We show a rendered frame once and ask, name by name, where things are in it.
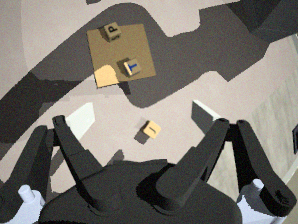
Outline tan mat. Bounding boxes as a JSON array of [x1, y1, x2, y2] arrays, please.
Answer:
[[87, 24, 156, 88]]

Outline beige block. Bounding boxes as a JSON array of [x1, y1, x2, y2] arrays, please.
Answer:
[[141, 120, 161, 139], [104, 22, 121, 43], [123, 58, 142, 78]]

